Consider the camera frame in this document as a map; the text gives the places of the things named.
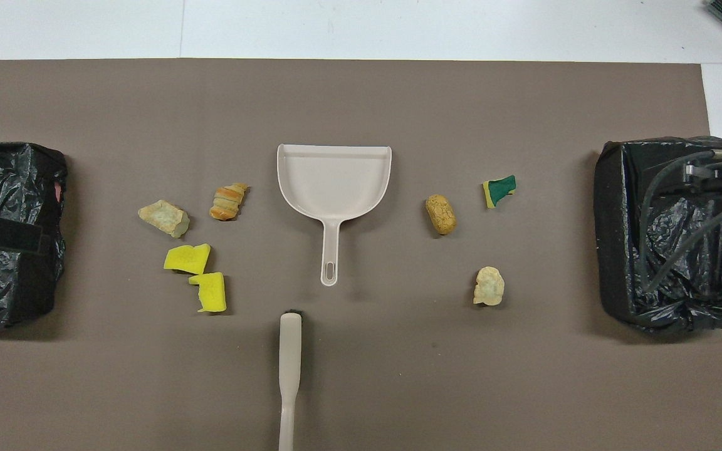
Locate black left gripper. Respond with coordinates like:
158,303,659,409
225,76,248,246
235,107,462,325
0,216,43,252

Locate pale greenish bread chunk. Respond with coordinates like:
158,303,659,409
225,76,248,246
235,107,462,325
138,199,191,239

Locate striped orange croissant piece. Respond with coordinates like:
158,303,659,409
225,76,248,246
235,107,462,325
209,182,249,222

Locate beige handled black bristle brush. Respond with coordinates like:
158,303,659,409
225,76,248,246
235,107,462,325
278,308,304,451

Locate beige plastic dustpan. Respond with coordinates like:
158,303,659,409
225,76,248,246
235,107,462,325
276,143,393,287

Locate brown crackled bread roll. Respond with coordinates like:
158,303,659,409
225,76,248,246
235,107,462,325
424,194,458,236

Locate pale round bread piece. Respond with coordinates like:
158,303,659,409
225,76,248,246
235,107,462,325
473,266,505,307

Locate green and yellow sponge piece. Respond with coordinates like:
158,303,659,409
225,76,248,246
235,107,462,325
483,175,517,210

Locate brown paper table mat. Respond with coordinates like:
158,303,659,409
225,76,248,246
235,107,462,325
0,58,722,451

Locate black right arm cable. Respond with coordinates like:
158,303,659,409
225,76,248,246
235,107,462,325
640,149,722,296

